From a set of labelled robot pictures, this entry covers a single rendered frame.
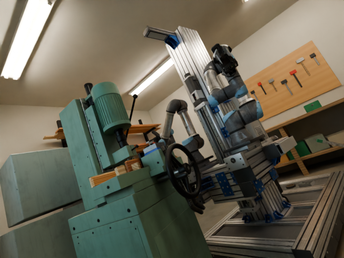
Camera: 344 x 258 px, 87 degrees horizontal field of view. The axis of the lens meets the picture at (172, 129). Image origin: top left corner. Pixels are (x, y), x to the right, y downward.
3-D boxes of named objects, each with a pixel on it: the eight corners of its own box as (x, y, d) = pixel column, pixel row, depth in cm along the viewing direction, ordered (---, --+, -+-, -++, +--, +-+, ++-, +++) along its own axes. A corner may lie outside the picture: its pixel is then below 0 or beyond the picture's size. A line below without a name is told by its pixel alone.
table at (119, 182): (135, 183, 73) (130, 168, 74) (92, 201, 87) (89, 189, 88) (195, 159, 125) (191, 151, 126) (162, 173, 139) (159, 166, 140)
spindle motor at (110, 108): (116, 123, 104) (100, 78, 111) (98, 136, 112) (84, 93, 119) (136, 124, 119) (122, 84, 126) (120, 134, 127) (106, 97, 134)
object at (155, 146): (157, 149, 97) (153, 140, 98) (143, 156, 102) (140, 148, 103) (170, 147, 108) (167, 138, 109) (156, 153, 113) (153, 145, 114)
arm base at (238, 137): (239, 144, 136) (233, 132, 138) (257, 136, 125) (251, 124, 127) (228, 148, 126) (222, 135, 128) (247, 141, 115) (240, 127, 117)
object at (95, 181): (94, 186, 85) (92, 177, 86) (92, 187, 86) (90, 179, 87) (168, 162, 143) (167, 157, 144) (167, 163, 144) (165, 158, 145)
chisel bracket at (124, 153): (130, 158, 106) (125, 145, 108) (115, 166, 112) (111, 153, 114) (138, 156, 112) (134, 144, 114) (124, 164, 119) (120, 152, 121)
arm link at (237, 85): (231, 103, 108) (223, 87, 110) (250, 93, 104) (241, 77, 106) (229, 101, 101) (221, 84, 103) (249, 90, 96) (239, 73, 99)
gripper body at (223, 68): (237, 60, 82) (240, 69, 93) (227, 46, 85) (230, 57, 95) (223, 71, 85) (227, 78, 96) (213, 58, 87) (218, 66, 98)
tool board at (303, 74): (342, 84, 287) (312, 39, 306) (229, 135, 395) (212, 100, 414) (341, 84, 291) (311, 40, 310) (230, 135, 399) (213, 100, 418)
